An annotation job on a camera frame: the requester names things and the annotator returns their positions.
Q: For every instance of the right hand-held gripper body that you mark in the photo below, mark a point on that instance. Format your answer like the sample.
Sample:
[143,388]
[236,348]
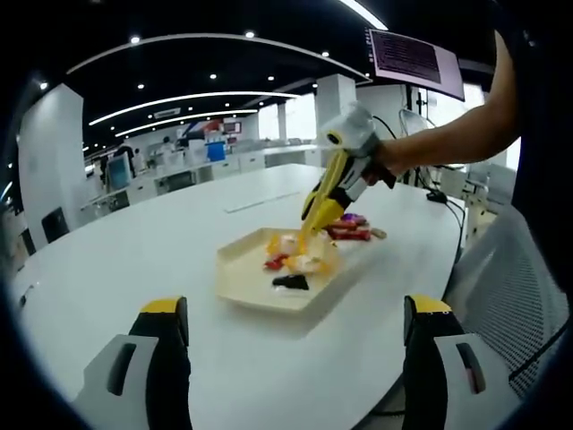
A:
[353,127]

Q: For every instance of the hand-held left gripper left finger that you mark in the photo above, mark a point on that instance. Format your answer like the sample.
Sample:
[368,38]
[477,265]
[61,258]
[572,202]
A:
[165,358]

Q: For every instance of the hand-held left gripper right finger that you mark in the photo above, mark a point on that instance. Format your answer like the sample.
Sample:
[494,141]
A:
[425,358]

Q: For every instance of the yellow food tongs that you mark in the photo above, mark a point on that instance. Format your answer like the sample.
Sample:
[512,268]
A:
[338,172]

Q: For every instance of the pile of snacks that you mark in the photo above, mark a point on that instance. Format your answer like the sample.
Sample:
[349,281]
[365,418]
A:
[349,234]

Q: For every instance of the small red food packet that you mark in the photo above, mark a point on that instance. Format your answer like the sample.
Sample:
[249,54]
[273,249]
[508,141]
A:
[276,261]

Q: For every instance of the black food packet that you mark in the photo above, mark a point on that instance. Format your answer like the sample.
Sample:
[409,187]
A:
[293,283]

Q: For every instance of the beige hexagonal tray container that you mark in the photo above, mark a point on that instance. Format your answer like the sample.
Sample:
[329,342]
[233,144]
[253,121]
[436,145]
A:
[242,273]

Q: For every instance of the person's right hand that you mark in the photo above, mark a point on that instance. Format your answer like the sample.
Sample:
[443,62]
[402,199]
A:
[391,157]

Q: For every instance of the white workbench row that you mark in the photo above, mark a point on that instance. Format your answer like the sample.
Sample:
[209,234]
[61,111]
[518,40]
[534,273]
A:
[277,154]

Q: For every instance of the white board on stand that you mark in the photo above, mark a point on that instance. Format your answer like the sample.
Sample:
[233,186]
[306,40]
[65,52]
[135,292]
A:
[414,123]

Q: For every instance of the black adapter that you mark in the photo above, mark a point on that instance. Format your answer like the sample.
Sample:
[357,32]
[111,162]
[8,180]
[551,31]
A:
[436,197]

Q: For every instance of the hanging display screen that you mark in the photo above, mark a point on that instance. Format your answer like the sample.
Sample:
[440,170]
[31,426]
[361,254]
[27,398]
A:
[407,58]

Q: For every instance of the white side desk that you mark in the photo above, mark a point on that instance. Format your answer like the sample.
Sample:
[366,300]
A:
[447,168]

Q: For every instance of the white mesh office chair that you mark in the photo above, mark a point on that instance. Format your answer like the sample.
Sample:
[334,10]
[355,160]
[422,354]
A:
[501,277]

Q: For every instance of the blue crate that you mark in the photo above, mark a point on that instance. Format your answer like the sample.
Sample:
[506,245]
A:
[216,152]

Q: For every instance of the white drawer cabinet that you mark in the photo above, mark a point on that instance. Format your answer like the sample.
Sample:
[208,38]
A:
[479,217]

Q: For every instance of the grey office chair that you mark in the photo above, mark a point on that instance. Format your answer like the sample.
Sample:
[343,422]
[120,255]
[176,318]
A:
[490,183]

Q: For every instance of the black desk chair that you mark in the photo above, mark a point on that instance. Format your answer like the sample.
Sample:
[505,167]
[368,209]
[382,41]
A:
[179,183]

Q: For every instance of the curved ceiling light strip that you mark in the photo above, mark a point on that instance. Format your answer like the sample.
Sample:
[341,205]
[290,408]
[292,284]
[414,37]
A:
[192,96]

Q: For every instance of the ceiling air vent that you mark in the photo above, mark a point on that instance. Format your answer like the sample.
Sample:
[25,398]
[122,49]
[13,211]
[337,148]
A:
[167,112]

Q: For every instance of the teal computer monitor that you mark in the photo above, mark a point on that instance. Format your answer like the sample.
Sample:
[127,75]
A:
[120,172]

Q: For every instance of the red blue wall poster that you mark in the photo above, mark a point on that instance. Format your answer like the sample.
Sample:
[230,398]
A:
[210,126]

